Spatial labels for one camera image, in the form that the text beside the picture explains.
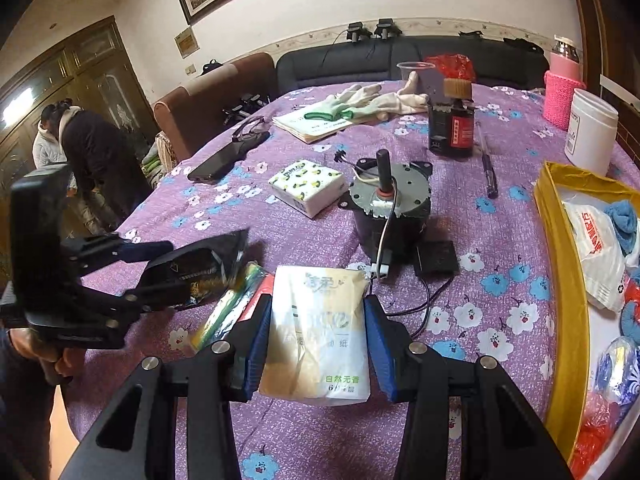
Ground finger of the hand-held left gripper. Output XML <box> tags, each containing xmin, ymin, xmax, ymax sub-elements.
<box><xmin>80</xmin><ymin>270</ymin><xmax>201</xmax><ymax>323</ymax></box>
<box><xmin>60</xmin><ymin>235</ymin><xmax>173</xmax><ymax>276</ymax></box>

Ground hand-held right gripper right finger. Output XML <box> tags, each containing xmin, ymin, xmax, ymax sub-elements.
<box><xmin>364</xmin><ymin>294</ymin><xmax>573</xmax><ymax>480</ymax></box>

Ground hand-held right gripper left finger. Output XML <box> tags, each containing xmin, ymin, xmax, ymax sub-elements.
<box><xmin>60</xmin><ymin>294</ymin><xmax>273</xmax><ymax>480</ymax></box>

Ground black foil bag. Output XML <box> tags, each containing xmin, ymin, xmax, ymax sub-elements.
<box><xmin>137</xmin><ymin>230</ymin><xmax>251</xmax><ymax>308</ymax></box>

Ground rainbow sponge pack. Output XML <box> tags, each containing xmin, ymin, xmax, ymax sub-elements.
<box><xmin>190</xmin><ymin>260</ymin><xmax>273</xmax><ymax>356</ymax></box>

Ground cream tissue pack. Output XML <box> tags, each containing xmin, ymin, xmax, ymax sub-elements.
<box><xmin>257</xmin><ymin>265</ymin><xmax>372</xmax><ymax>403</ymax></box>

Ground yellow taped foam box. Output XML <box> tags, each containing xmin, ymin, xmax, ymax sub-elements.
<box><xmin>532</xmin><ymin>161</ymin><xmax>640</xmax><ymax>480</ymax></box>

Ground red mesh scrubber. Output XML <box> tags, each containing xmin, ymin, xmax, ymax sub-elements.
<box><xmin>570</xmin><ymin>402</ymin><xmax>628</xmax><ymax>478</ymax></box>

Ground blue white plastic packet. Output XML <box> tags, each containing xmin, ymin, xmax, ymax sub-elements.
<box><xmin>590</xmin><ymin>335</ymin><xmax>640</xmax><ymax>406</ymax></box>

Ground blue towel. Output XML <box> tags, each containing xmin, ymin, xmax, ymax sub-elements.
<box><xmin>602</xmin><ymin>200</ymin><xmax>640</xmax><ymax>266</ymax></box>

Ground person's left forearm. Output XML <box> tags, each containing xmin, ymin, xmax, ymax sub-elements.
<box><xmin>0</xmin><ymin>330</ymin><xmax>76</xmax><ymax>480</ymax></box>

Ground person's left hand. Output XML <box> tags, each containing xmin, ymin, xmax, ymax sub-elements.
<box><xmin>10</xmin><ymin>327</ymin><xmax>86</xmax><ymax>386</ymax></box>

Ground woven plastic bag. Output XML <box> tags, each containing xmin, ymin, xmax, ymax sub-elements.
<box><xmin>142</xmin><ymin>132</ymin><xmax>176</xmax><ymax>181</ymax></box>

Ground purple floral tablecloth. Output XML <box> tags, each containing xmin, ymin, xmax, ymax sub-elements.
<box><xmin>65</xmin><ymin>80</ymin><xmax>640</xmax><ymax>480</ymax></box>

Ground black square adapter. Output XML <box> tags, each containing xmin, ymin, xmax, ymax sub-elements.
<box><xmin>414</xmin><ymin>240</ymin><xmax>460</xmax><ymax>277</ymax></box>

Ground black smartphone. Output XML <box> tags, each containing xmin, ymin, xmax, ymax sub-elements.
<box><xmin>187</xmin><ymin>142</ymin><xmax>261</xmax><ymax>184</ymax></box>

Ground grey electric motor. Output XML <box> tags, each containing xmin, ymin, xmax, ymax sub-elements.
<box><xmin>332</xmin><ymin>149</ymin><xmax>435</xmax><ymax>281</ymax></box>

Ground brown armchair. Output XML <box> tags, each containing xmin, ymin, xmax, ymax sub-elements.
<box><xmin>152</xmin><ymin>51</ymin><xmax>276</xmax><ymax>161</ymax></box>

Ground eyeglasses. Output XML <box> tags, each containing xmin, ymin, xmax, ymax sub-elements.
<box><xmin>232</xmin><ymin>116</ymin><xmax>269</xmax><ymax>143</ymax></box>

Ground lemon print tissue pack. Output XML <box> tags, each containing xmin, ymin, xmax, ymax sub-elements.
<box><xmin>267</xmin><ymin>160</ymin><xmax>346</xmax><ymax>219</ymax></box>

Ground pile of black devices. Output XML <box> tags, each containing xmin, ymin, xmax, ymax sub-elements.
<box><xmin>222</xmin><ymin>92</ymin><xmax>271</xmax><ymax>116</ymax></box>

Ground wooden wardrobe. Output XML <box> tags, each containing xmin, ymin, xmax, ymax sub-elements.
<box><xmin>0</xmin><ymin>15</ymin><xmax>156</xmax><ymax>281</ymax></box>

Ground paper booklet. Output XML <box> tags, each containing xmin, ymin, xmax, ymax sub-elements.
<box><xmin>271</xmin><ymin>105</ymin><xmax>368</xmax><ymax>145</ymax></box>

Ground pen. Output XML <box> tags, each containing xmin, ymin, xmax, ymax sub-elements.
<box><xmin>475</xmin><ymin>120</ymin><xmax>500</xmax><ymax>198</ymax></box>

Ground dark bottle with cork cap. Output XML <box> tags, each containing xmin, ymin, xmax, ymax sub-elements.
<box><xmin>429</xmin><ymin>79</ymin><xmax>475</xmax><ymax>158</ymax></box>

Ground white work glove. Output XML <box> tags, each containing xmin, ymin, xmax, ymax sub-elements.
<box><xmin>305</xmin><ymin>84</ymin><xmax>383</xmax><ymax>122</ymax></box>
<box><xmin>372</xmin><ymin>71</ymin><xmax>431</xmax><ymax>121</ymax></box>

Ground black leather sofa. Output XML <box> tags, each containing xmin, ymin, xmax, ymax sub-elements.
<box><xmin>276</xmin><ymin>37</ymin><xmax>551</xmax><ymax>98</ymax></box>

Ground clear plastic cup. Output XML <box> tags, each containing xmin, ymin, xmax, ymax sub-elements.
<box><xmin>396</xmin><ymin>61</ymin><xmax>437</xmax><ymax>82</ymax></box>

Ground red plastic bag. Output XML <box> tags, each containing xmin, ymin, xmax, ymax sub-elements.
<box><xmin>427</xmin><ymin>55</ymin><xmax>476</xmax><ymax>81</ymax></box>

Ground white plastic jar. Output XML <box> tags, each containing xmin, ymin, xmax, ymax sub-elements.
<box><xmin>565</xmin><ymin>88</ymin><xmax>620</xmax><ymax>178</ymax></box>

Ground bottle in pink knitted sleeve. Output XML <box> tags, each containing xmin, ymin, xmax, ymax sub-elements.
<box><xmin>544</xmin><ymin>36</ymin><xmax>587</xmax><ymax>132</ymax></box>

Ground dark wooden cabinet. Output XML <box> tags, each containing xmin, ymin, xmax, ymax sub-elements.
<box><xmin>567</xmin><ymin>0</ymin><xmax>640</xmax><ymax>126</ymax></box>

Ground gold wall plaque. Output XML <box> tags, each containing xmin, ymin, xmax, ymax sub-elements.
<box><xmin>174</xmin><ymin>27</ymin><xmax>200</xmax><ymax>58</ymax></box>

